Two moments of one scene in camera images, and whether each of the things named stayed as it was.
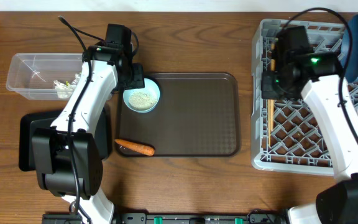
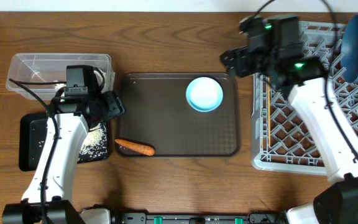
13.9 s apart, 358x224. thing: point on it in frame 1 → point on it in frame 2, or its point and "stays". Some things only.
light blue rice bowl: x=142 y=100 → x=204 y=94
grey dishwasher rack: x=286 y=135 stays
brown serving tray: x=198 y=115 stays
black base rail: x=261 y=217 stays
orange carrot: x=136 y=147 stays
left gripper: x=139 y=81 → x=117 y=107
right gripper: x=268 y=92 → x=236 y=59
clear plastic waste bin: x=32 y=76 stays
